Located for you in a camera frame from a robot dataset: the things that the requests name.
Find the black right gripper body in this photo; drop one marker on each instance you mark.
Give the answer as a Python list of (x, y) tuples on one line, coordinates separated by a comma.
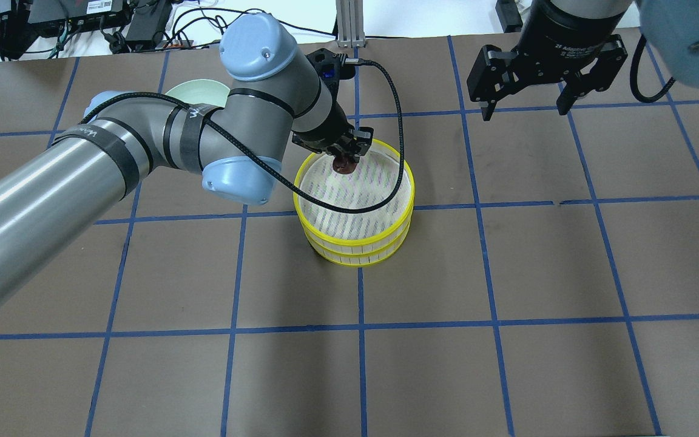
[(559, 37)]

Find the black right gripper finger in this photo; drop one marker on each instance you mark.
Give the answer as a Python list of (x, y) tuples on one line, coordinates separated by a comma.
[(487, 107), (571, 92)]

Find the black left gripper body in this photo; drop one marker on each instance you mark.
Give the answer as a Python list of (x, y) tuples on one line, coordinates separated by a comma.
[(320, 139)]

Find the brown steamed bun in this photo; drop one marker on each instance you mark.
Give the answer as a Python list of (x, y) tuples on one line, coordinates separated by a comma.
[(350, 168)]

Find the yellow steamer layer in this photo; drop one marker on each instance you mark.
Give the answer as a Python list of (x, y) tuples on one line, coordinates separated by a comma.
[(371, 183), (364, 252)]

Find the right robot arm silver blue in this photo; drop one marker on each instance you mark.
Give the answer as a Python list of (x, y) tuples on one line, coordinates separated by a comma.
[(672, 27)]

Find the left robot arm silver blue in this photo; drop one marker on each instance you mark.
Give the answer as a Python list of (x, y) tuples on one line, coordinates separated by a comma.
[(278, 95)]

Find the light green plate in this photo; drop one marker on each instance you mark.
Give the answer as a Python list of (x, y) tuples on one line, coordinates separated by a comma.
[(201, 91)]

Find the black power adapter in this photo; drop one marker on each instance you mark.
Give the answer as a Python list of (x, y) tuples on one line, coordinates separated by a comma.
[(148, 23)]

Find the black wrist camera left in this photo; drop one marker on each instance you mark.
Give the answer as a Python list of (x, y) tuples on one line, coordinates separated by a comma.
[(332, 68)]

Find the aluminium frame post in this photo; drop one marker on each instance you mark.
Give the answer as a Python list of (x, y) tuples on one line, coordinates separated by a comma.
[(350, 24)]

